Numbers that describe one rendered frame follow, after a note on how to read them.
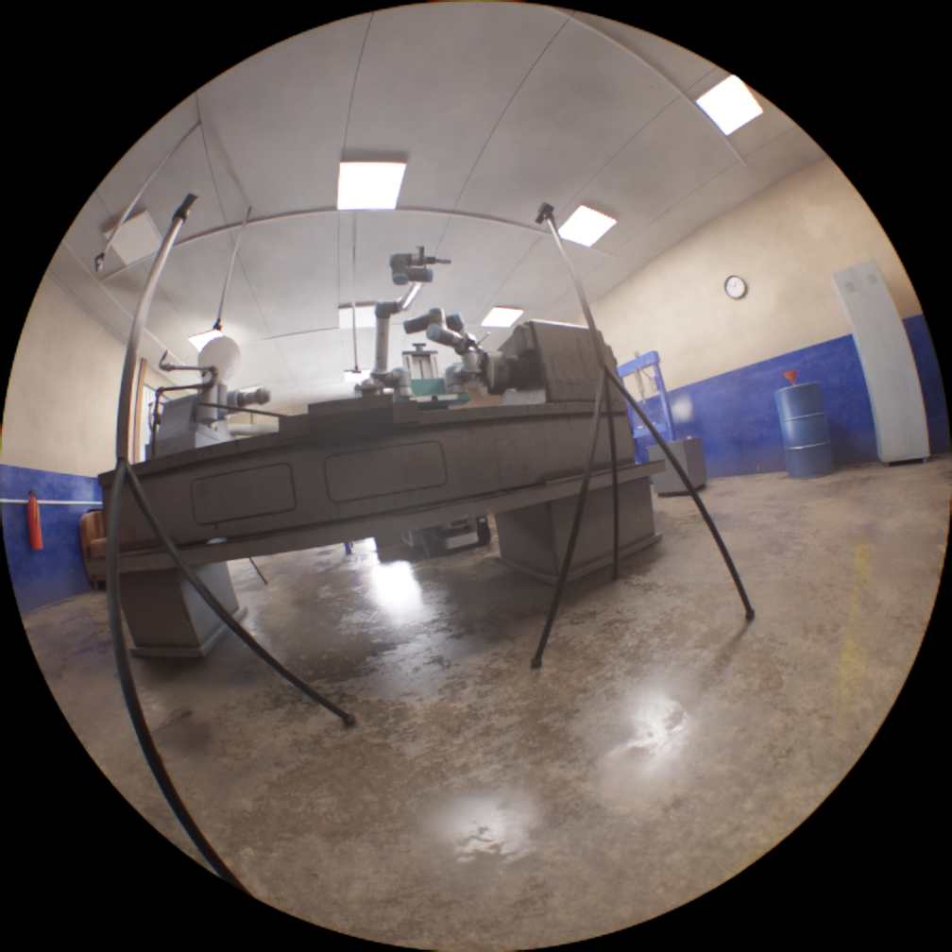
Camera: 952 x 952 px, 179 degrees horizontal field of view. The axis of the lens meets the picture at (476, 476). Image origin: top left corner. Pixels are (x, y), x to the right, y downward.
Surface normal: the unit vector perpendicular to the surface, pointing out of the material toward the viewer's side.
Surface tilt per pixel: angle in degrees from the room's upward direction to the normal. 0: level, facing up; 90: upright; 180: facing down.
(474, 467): 90
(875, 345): 90
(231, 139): 180
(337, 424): 141
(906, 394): 90
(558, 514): 90
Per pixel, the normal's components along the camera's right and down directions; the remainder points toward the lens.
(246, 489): 0.36, -0.07
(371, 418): 0.36, 0.72
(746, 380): -0.92, 0.15
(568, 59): 0.17, 0.99
